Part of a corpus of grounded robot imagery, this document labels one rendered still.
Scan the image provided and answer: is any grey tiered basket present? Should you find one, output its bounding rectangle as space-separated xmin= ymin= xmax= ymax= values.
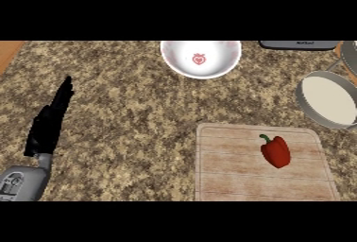
xmin=293 ymin=41 xmax=357 ymax=130

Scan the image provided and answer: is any dark grey flat appliance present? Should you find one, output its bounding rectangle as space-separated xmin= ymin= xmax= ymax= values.
xmin=258 ymin=41 xmax=342 ymax=52

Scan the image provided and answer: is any wooden cutting board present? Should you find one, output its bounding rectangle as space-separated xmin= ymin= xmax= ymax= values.
xmin=193 ymin=122 xmax=343 ymax=202

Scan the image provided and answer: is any white bowl with red print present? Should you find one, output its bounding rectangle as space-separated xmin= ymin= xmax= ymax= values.
xmin=159 ymin=41 xmax=241 ymax=80

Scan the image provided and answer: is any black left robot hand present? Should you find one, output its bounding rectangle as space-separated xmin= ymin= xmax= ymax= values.
xmin=22 ymin=75 xmax=75 ymax=158

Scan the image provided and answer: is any red bell pepper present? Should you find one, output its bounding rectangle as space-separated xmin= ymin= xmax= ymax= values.
xmin=258 ymin=133 xmax=293 ymax=169

